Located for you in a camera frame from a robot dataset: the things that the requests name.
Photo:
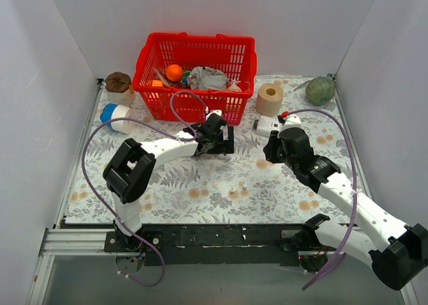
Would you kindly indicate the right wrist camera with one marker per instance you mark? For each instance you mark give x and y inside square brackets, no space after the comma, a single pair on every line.
[289,121]

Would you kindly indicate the red plastic shopping basket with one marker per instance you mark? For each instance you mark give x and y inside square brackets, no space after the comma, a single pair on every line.
[235,56]

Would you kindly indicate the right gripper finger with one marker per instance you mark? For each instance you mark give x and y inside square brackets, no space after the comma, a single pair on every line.
[270,151]
[281,157]

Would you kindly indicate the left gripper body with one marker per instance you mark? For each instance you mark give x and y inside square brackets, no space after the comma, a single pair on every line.
[229,139]

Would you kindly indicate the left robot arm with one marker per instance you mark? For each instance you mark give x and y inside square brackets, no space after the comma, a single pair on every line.
[128,173]

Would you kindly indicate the white earbud charging case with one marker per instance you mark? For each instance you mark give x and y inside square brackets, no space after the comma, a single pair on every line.
[225,157]

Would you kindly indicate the brown paper roll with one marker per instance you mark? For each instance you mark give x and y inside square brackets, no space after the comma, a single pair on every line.
[269,99]

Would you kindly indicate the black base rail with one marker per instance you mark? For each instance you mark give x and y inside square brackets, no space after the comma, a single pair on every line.
[219,244]

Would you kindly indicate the crumpled grey foil bag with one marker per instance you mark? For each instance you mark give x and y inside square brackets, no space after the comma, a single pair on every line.
[206,78]

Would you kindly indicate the beige toy in basket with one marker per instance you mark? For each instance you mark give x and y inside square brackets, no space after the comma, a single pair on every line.
[234,87]

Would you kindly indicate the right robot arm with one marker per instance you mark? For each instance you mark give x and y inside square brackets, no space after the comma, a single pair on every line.
[395,251]

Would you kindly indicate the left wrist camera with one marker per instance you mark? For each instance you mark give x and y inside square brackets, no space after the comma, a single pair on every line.
[215,112]

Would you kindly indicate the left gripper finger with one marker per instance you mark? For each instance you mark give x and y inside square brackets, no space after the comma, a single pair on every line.
[227,145]
[205,150]

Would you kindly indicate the green melon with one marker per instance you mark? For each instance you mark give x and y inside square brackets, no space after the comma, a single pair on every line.
[320,90]

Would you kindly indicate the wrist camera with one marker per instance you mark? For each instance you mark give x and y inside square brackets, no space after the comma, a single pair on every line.
[215,112]
[289,121]

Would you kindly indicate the floral table mat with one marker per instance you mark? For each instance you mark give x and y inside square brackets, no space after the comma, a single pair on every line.
[196,190]

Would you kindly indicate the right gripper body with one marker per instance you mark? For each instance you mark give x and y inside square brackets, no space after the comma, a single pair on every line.
[271,149]

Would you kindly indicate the orange fruit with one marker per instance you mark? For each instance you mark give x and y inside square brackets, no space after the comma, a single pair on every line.
[174,72]

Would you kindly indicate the small orange box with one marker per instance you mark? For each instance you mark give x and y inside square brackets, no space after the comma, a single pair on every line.
[157,83]

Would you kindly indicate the white rectangular bottle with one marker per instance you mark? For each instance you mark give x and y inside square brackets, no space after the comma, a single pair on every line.
[264,125]

